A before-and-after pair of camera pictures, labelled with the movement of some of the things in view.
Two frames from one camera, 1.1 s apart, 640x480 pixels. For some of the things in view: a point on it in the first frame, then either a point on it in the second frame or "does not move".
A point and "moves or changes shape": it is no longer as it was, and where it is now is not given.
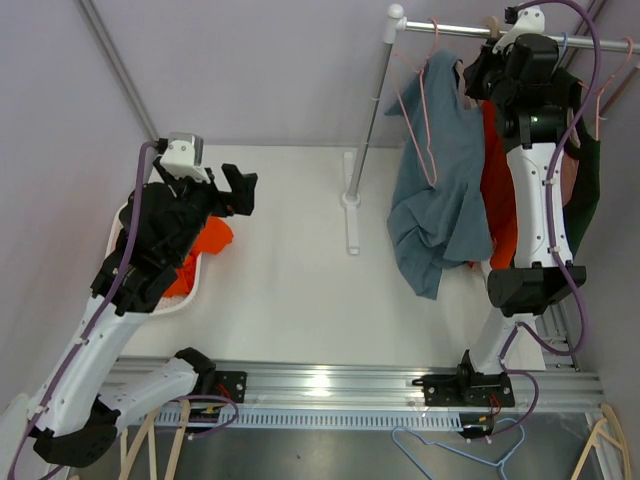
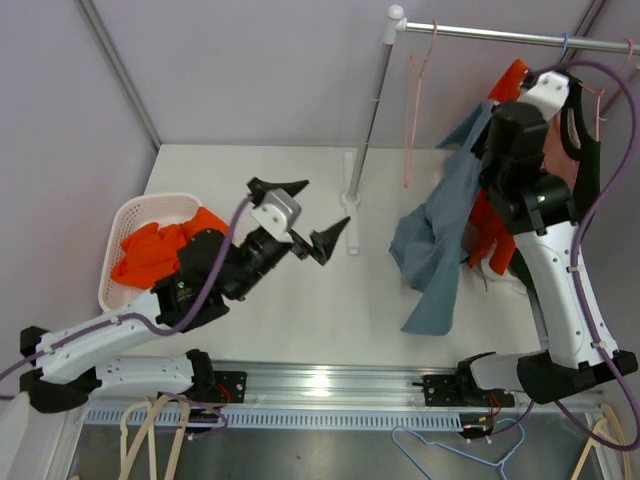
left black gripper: x=241 y=199 -> x=323 y=242
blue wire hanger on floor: x=501 y=465 does not move
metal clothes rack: x=395 y=26 does not move
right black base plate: x=467 y=390 does not move
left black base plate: x=231 y=385 does not move
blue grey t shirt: x=438 y=213 moves or changes shape
